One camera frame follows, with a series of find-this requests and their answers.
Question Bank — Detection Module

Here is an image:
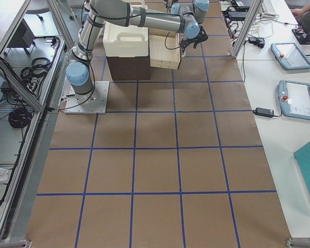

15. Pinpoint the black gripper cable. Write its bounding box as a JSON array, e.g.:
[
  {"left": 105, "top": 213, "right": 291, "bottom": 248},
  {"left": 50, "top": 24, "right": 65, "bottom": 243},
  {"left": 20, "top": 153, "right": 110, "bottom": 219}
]
[{"left": 164, "top": 30, "right": 183, "bottom": 50}]

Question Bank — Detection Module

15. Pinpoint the white plastic tray lid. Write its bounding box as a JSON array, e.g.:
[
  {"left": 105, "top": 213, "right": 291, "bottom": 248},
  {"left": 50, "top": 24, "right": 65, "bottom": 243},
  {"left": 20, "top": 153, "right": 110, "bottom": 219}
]
[{"left": 102, "top": 22, "right": 149, "bottom": 57}]

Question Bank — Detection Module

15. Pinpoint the lower teach pendant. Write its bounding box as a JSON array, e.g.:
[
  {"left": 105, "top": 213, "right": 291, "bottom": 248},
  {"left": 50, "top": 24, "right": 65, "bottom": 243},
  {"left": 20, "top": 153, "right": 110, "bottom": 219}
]
[{"left": 278, "top": 80, "right": 310, "bottom": 120}]

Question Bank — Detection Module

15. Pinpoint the black power adapter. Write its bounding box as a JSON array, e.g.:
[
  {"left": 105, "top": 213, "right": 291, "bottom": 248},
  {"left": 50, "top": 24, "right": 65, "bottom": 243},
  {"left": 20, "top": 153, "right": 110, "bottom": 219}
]
[{"left": 253, "top": 107, "right": 274, "bottom": 118}]

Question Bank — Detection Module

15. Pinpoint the aluminium frame rail left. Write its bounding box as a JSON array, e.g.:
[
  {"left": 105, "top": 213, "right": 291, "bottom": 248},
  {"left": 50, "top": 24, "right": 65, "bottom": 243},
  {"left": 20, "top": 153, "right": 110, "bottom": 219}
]
[{"left": 0, "top": 1, "right": 66, "bottom": 240}]

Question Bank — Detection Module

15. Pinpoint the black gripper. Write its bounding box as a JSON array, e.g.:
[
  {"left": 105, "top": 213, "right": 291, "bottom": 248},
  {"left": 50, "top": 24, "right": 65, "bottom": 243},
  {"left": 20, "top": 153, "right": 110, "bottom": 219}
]
[{"left": 180, "top": 26, "right": 208, "bottom": 51}]

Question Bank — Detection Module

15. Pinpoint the teach pendant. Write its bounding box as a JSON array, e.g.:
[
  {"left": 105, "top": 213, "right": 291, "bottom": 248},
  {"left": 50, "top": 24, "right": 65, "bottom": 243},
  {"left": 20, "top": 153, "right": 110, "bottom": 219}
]
[
  {"left": 270, "top": 43, "right": 310, "bottom": 70},
  {"left": 278, "top": 80, "right": 310, "bottom": 120}
]

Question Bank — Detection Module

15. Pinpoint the dark brown drawer cabinet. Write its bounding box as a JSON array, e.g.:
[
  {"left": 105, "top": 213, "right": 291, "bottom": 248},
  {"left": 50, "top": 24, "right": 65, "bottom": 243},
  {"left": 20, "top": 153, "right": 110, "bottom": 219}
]
[{"left": 106, "top": 56, "right": 150, "bottom": 81}]

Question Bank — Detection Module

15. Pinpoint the aluminium frame post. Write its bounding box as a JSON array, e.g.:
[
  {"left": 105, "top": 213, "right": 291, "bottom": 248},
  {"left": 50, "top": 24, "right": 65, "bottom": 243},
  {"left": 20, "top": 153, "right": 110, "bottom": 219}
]
[{"left": 231, "top": 0, "right": 263, "bottom": 59}]

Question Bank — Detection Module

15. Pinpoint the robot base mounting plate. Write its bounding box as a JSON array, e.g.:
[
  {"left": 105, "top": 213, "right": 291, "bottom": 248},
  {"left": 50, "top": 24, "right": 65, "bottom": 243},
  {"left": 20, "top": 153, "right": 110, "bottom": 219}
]
[{"left": 64, "top": 81, "right": 110, "bottom": 114}]

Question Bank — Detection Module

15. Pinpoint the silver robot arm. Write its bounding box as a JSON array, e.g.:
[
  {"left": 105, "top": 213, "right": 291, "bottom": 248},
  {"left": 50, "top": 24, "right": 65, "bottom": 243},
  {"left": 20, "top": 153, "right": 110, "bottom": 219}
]
[{"left": 66, "top": 1, "right": 209, "bottom": 105}]

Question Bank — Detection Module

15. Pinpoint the upper teach pendant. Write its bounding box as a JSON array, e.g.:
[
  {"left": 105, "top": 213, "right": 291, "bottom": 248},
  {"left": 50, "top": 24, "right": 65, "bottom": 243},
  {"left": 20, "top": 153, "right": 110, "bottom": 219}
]
[{"left": 270, "top": 43, "right": 310, "bottom": 70}]

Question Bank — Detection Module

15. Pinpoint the black coiled cable bundle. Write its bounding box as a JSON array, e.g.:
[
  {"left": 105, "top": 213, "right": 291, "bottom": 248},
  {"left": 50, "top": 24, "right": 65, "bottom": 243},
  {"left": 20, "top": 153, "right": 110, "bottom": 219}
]
[{"left": 8, "top": 107, "right": 32, "bottom": 129}]

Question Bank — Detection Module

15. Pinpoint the black monitor on floor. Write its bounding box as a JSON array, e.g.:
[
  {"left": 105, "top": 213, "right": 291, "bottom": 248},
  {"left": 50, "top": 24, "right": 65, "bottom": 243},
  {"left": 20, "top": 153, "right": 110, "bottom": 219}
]
[{"left": 4, "top": 19, "right": 35, "bottom": 55}]

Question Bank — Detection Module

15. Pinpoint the wooden drawer with white handle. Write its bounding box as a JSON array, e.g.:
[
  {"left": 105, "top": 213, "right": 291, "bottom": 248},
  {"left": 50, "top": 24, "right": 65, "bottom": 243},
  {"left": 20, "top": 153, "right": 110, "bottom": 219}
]
[{"left": 149, "top": 28, "right": 181, "bottom": 70}]

